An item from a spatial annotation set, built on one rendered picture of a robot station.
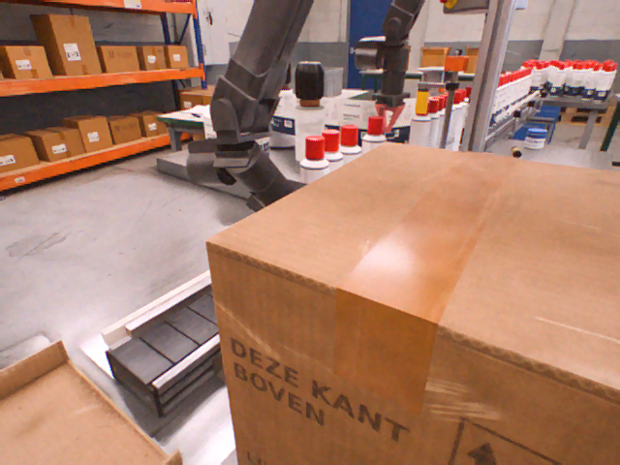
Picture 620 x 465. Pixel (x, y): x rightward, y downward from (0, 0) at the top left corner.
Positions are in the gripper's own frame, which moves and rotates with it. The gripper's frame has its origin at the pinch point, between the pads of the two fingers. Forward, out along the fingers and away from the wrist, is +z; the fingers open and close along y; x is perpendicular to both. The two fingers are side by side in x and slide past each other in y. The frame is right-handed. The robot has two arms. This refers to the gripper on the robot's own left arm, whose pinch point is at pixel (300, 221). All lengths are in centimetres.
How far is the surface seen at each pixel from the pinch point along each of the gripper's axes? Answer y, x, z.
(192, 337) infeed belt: -2.4, 24.2, -12.7
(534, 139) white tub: -20, -93, 90
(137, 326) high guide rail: -4.6, 24.5, -23.6
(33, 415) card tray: 6.8, 39.6, -19.9
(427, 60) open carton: 195, -437, 368
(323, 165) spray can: -2.8, -8.9, -5.8
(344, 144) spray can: -0.6, -17.4, 0.0
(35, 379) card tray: 12.4, 37.8, -18.6
